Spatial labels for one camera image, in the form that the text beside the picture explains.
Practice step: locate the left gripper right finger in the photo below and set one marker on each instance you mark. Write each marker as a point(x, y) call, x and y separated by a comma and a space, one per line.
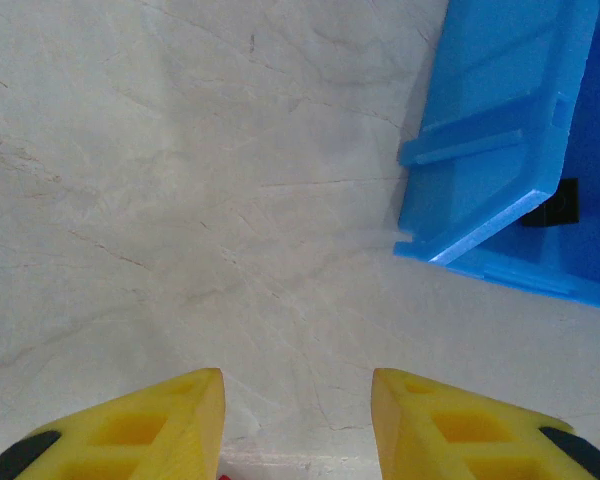
point(455, 440)

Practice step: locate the blue plastic bin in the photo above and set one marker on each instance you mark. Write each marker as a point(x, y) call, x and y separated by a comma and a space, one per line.
point(480, 100)

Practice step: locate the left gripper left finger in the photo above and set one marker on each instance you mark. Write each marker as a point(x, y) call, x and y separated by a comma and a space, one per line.
point(130, 435)

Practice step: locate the black lego brick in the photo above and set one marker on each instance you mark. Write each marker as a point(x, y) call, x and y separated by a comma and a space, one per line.
point(560, 205)

